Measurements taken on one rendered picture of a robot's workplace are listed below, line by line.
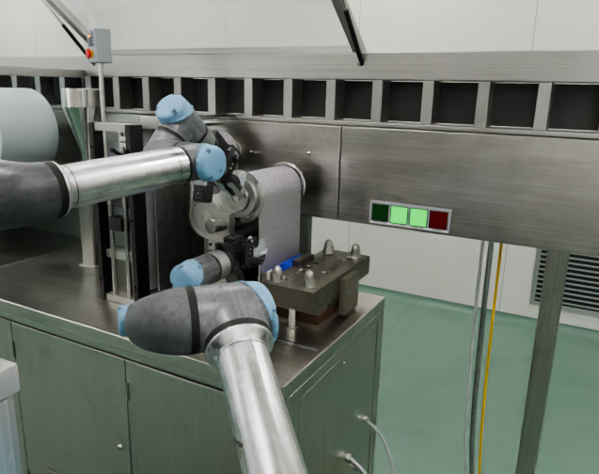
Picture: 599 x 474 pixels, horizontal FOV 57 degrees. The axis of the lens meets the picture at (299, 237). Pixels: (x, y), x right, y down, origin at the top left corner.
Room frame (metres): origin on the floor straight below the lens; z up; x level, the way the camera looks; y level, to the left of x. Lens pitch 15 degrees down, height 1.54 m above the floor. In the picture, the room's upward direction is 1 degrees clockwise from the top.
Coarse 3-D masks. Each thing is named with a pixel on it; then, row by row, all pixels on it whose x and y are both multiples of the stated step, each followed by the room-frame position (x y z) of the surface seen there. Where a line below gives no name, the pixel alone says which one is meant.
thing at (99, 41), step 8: (88, 32) 1.80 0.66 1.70; (96, 32) 1.77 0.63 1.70; (104, 32) 1.78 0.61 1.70; (88, 40) 1.80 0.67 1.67; (96, 40) 1.77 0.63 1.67; (104, 40) 1.78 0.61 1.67; (88, 48) 1.81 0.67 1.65; (96, 48) 1.76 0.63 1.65; (104, 48) 1.78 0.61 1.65; (88, 56) 1.77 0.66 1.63; (96, 56) 1.76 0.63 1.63; (104, 56) 1.78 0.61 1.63
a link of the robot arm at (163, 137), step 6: (162, 126) 1.23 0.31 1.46; (156, 132) 1.23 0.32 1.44; (162, 132) 1.22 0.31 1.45; (168, 132) 1.22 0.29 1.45; (174, 132) 1.23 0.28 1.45; (150, 138) 1.23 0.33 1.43; (156, 138) 1.21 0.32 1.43; (162, 138) 1.21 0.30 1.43; (168, 138) 1.21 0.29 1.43; (174, 138) 1.22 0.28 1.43; (180, 138) 1.23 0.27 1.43; (150, 144) 1.21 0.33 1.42; (156, 144) 1.20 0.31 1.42; (162, 144) 1.19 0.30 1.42; (168, 144) 1.18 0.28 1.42; (144, 150) 1.20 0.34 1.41
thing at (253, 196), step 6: (246, 180) 1.50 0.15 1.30; (246, 186) 1.49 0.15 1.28; (252, 186) 1.49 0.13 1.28; (222, 192) 1.53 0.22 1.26; (252, 192) 1.48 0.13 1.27; (222, 198) 1.53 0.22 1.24; (252, 198) 1.48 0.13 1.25; (252, 204) 1.48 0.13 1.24; (228, 210) 1.52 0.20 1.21; (246, 210) 1.49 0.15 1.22; (252, 210) 1.48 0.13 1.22; (240, 216) 1.50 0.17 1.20
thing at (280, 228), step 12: (288, 204) 1.63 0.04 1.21; (264, 216) 1.51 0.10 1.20; (276, 216) 1.57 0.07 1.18; (288, 216) 1.63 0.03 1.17; (264, 228) 1.51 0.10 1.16; (276, 228) 1.57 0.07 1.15; (288, 228) 1.63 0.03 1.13; (264, 240) 1.51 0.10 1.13; (276, 240) 1.57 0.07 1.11; (288, 240) 1.63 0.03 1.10; (276, 252) 1.57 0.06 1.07; (288, 252) 1.64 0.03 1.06; (264, 264) 1.51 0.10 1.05; (276, 264) 1.58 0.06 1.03
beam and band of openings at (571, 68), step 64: (0, 64) 2.51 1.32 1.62; (64, 64) 2.31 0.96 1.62; (128, 64) 2.15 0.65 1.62; (192, 64) 2.01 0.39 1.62; (256, 64) 1.88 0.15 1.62; (320, 64) 1.77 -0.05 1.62; (384, 64) 1.67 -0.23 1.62; (448, 64) 1.59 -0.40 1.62; (512, 64) 1.51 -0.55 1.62; (576, 64) 1.44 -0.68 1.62; (448, 128) 1.58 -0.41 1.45; (512, 128) 1.53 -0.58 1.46; (576, 128) 1.49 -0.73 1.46
